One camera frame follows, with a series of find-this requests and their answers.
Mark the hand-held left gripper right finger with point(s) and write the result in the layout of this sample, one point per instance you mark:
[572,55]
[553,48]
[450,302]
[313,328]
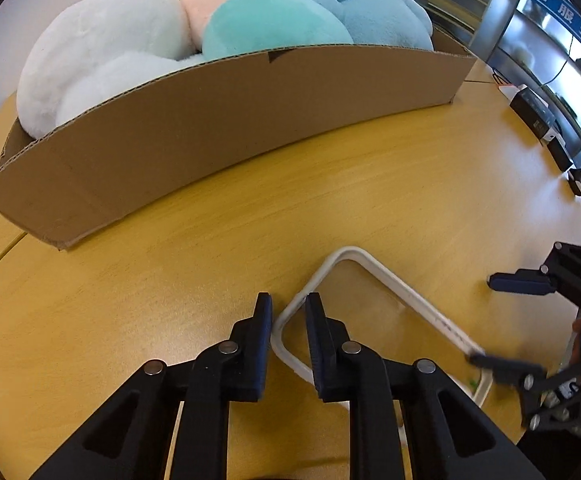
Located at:
[315,350]

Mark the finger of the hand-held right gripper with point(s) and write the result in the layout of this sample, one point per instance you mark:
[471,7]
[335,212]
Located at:
[500,364]
[517,282]

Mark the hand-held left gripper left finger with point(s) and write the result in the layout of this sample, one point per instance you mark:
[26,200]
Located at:
[265,345]

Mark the white tube frame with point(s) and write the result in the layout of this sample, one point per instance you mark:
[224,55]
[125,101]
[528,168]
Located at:
[443,321]

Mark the brown cardboard box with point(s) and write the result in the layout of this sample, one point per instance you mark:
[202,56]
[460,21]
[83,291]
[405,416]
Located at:
[220,125]

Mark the light blue plush toy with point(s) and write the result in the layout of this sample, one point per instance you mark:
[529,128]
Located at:
[370,15]

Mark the teal plush toy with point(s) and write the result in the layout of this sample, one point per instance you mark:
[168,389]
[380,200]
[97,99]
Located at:
[270,25]

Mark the white panda plush toy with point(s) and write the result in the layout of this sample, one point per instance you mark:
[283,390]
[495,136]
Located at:
[95,50]

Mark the peach plush toy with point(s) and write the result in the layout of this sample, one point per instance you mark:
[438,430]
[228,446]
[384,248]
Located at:
[205,5]

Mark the wooden desktop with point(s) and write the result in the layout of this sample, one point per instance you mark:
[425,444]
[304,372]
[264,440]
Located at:
[370,185]

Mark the small black and white figure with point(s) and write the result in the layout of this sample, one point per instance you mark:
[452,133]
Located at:
[578,182]

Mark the small black device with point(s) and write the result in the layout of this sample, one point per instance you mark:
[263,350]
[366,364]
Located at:
[561,155]

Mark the black box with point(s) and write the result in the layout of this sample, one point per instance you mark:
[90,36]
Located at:
[532,110]

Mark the blue window banner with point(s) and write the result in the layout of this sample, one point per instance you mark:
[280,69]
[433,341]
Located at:
[560,15]

